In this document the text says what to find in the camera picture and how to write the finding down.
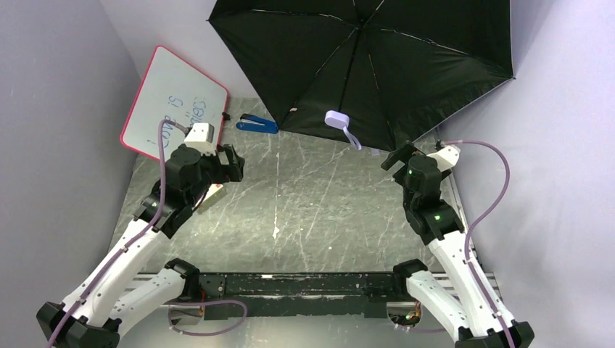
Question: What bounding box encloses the black and lavender umbrella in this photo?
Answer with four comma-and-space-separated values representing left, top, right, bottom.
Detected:
208, 0, 513, 151

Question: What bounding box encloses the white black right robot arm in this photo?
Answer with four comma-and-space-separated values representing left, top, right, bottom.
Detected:
381, 141, 535, 347

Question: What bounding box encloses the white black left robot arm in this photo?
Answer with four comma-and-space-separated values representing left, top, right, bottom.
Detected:
36, 144, 245, 347

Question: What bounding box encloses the small beige cardboard box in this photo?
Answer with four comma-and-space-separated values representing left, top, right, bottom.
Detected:
194, 184, 226, 214

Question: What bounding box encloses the blue stapler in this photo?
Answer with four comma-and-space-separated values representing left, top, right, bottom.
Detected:
236, 113, 279, 134

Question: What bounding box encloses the pink framed whiteboard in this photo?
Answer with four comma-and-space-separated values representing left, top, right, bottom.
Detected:
120, 45, 228, 160

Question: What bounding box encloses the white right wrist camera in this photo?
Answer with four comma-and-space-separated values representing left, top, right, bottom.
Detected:
427, 145, 460, 173

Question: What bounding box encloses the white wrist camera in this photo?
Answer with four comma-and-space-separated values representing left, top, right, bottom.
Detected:
183, 123, 217, 156
427, 145, 460, 173

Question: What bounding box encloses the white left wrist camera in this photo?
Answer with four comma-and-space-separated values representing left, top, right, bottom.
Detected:
183, 123, 217, 156

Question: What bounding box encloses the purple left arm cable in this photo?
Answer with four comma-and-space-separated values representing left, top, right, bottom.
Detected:
45, 120, 199, 348

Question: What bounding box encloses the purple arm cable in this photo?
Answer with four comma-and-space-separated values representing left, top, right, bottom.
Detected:
45, 120, 199, 348
439, 139, 517, 348

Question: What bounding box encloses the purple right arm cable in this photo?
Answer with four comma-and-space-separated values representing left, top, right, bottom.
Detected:
439, 139, 517, 348

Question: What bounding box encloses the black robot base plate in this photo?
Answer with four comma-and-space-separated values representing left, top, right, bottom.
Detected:
172, 272, 416, 320

